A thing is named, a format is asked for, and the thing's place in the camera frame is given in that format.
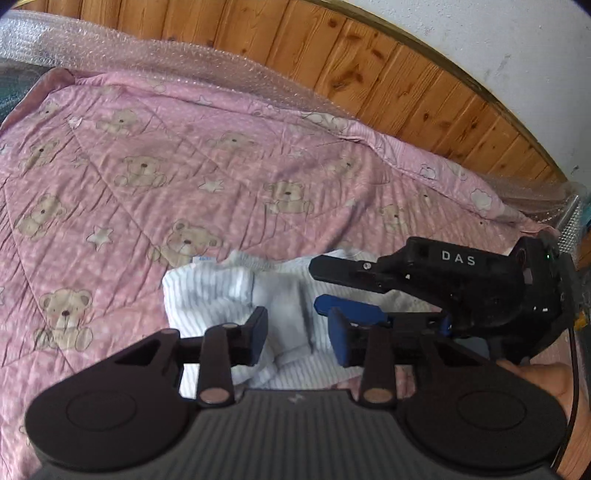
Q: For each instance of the metal mesh rack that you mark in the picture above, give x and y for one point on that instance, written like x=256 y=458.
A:
x=570 y=221

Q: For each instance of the clear bubble wrap sheet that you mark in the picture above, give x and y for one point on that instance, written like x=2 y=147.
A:
x=184 y=55

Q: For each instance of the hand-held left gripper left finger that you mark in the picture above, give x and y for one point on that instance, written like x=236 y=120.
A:
x=257 y=337

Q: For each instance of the white ribbed garment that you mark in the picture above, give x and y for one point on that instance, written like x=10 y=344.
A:
x=207 y=295

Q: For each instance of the pink bear-print quilt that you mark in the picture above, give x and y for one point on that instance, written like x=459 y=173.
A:
x=138 y=221

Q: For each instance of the person's right hand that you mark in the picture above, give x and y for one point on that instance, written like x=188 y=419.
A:
x=549 y=383

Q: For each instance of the wooden headboard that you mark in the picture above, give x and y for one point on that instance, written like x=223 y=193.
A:
x=369 y=60

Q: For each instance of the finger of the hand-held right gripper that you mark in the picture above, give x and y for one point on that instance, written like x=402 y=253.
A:
x=351 y=309
x=341 y=272

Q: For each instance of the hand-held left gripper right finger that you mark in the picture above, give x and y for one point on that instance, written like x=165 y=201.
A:
x=339 y=339

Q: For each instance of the dark green cloth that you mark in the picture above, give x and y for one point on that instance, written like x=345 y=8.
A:
x=14 y=87

